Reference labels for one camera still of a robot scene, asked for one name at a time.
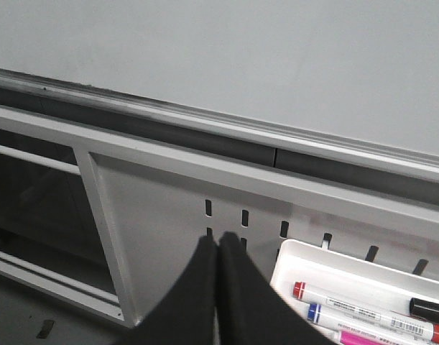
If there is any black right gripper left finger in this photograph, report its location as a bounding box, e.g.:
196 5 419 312
116 235 217 344

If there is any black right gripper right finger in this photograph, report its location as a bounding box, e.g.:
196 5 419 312
216 232 333 345

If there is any blue capped whiteboard marker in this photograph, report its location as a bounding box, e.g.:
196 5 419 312
307 303 439 342

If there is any pink whiteboard marker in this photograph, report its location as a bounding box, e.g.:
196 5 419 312
333 331 439 344

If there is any white metal whiteboard stand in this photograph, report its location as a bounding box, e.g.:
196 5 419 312
0 106 439 326

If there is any red capped whiteboard marker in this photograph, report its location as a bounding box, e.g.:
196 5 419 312
292 281 410 316

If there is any white whiteboard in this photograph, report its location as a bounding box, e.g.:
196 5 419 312
0 1 439 182

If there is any white plastic marker tray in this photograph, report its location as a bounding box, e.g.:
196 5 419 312
269 238 439 345

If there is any black marker cap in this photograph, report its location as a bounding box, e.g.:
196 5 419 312
409 298 439 323

